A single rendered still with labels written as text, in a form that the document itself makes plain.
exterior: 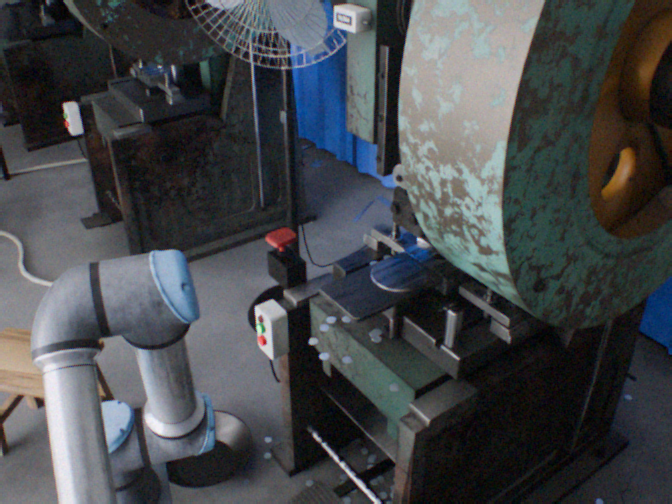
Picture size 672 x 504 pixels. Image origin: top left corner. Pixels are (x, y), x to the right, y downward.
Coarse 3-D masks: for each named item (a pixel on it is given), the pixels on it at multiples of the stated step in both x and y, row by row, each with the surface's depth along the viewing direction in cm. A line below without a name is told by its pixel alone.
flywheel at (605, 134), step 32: (640, 0) 86; (640, 32) 89; (608, 64) 88; (640, 64) 89; (608, 96) 91; (640, 96) 91; (608, 128) 95; (640, 128) 101; (608, 160) 99; (640, 160) 106; (608, 192) 108; (640, 192) 111; (608, 224) 109; (640, 224) 112
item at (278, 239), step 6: (282, 228) 167; (288, 228) 166; (270, 234) 164; (276, 234) 164; (282, 234) 164; (288, 234) 164; (294, 234) 164; (270, 240) 162; (276, 240) 162; (282, 240) 162; (288, 240) 162; (294, 240) 163; (276, 246) 161; (282, 246) 163
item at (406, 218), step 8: (400, 152) 138; (400, 160) 139; (400, 168) 137; (400, 176) 138; (400, 184) 139; (400, 192) 137; (400, 200) 138; (408, 200) 136; (392, 208) 139; (400, 208) 139; (408, 208) 137; (392, 216) 142; (400, 216) 140; (408, 216) 138; (400, 224) 141; (408, 224) 139; (416, 224) 135; (416, 232) 137
